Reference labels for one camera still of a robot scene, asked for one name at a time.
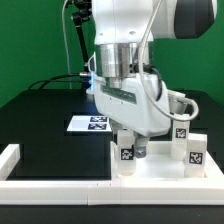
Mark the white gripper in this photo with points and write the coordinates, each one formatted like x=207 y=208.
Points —
x=130 y=107

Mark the white square tabletop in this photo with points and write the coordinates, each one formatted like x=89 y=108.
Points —
x=158 y=164

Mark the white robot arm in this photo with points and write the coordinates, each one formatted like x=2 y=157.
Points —
x=125 y=31

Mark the white marker sheet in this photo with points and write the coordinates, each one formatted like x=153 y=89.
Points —
x=86 y=123

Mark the white U-shaped fence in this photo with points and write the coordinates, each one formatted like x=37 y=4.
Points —
x=118 y=191

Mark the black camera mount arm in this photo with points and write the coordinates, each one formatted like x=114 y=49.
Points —
x=81 y=30

